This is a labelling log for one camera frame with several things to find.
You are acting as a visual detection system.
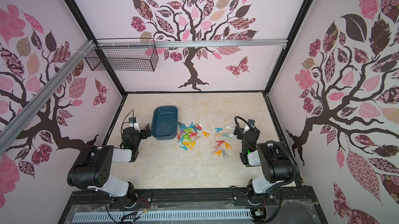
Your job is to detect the back aluminium rail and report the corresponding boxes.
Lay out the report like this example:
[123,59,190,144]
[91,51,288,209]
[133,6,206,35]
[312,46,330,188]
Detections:
[97,39,288,48]

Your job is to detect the yellow clothespin in pile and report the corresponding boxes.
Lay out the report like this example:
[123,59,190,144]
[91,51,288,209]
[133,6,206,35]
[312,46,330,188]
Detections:
[182,142,196,150]

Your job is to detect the left aluminium rail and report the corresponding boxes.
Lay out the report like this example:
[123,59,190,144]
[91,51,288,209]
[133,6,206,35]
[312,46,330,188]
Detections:
[1,40,96,154]

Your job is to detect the orange clothespin lower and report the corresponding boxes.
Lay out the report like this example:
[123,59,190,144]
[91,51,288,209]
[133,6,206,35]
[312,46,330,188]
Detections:
[215,150,222,157]

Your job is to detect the orange clothespin right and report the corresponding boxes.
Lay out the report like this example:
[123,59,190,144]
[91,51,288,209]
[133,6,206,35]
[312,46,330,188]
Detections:
[224,142,232,150]

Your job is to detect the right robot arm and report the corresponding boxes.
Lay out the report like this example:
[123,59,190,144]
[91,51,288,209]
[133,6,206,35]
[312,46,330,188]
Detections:
[233,116,299,206]

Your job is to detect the beige clothespin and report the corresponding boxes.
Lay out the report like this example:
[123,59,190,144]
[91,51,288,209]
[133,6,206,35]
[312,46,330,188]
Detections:
[212,145,221,154]

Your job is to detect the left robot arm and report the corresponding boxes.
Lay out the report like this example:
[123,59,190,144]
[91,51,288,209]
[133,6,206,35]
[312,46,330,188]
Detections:
[67,117,151,207]

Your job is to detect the green clothespin in pile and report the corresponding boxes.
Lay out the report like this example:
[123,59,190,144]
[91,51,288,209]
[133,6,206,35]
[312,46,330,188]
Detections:
[180,133,193,143]

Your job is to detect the dark teal storage box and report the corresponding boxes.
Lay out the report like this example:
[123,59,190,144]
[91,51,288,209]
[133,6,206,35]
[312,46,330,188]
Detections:
[151,106,178,141]

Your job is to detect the white slotted cable duct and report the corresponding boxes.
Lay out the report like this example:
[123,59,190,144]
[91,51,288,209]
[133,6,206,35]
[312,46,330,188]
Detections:
[70,209,252,224]

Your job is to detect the grey clothespin lower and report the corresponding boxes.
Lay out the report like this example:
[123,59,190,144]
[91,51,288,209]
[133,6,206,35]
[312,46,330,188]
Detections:
[221,149,229,159]

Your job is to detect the aluminium rail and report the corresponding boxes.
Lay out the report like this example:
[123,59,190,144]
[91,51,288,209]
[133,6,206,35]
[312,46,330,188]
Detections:
[97,39,288,48]
[1,40,96,154]

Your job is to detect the white clothespin right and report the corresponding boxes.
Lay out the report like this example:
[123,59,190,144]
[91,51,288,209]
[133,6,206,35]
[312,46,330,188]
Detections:
[225,124,235,130]

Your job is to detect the white clothespin top pile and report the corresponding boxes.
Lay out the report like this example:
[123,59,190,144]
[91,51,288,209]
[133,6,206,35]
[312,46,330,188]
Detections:
[196,120,203,129]

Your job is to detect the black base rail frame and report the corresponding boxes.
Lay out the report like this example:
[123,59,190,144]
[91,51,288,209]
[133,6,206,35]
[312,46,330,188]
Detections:
[59,186,327,224]

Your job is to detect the right black corrugated cable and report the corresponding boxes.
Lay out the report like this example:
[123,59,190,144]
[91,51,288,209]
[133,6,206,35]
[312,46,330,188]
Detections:
[233,115,300,187]

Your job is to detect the black wire basket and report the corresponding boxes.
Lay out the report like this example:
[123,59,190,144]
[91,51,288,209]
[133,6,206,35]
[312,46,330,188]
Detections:
[85,37,159,72]

